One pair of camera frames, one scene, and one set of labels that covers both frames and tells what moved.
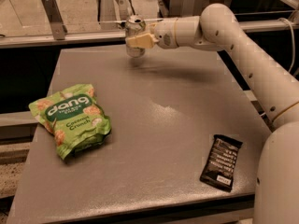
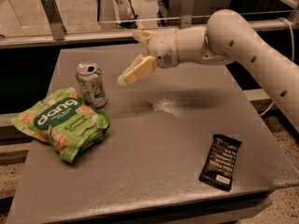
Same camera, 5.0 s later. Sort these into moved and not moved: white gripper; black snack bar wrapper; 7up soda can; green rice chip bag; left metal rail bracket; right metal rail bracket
Moved: 7up soda can; white gripper; green rice chip bag
Not moved: black snack bar wrapper; left metal rail bracket; right metal rail bracket
